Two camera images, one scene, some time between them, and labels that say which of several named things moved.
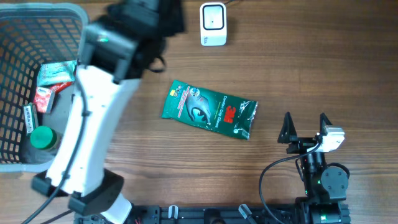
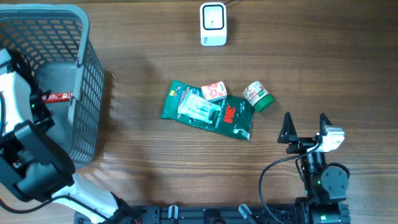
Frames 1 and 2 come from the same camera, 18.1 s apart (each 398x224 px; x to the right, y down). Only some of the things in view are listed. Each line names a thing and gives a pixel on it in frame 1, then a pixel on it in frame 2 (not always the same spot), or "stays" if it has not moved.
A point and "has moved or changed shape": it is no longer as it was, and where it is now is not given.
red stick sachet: x=57 y=88 → x=57 y=97
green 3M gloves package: x=198 y=107 stays
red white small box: x=43 y=99 has moved or changed shape
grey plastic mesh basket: x=32 y=34 stays
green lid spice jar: x=45 y=140 has moved or changed shape
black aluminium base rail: x=180 y=214 stays
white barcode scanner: x=213 y=23 stays
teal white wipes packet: x=57 y=72 → x=199 y=109
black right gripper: x=301 y=143 stays
